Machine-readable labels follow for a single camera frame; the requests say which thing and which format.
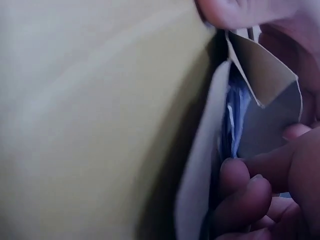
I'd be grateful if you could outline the person's left hand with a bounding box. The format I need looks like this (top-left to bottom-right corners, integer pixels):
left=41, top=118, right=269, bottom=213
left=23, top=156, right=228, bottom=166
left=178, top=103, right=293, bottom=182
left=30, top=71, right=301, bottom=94
left=194, top=0, right=301, bottom=30

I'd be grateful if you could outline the person's right hand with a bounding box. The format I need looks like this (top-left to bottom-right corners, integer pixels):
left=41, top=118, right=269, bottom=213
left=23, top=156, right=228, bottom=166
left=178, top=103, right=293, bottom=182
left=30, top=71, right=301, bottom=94
left=206, top=14, right=320, bottom=240

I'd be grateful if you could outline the cardboard box with flaps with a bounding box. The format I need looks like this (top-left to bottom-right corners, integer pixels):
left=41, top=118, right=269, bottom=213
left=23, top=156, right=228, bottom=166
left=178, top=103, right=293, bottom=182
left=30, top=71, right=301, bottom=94
left=174, top=26, right=305, bottom=240

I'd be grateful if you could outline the stack of blue packets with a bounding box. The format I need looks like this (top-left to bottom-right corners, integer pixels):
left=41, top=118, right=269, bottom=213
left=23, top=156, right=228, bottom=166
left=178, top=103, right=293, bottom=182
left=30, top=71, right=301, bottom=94
left=219, top=63, right=251, bottom=160

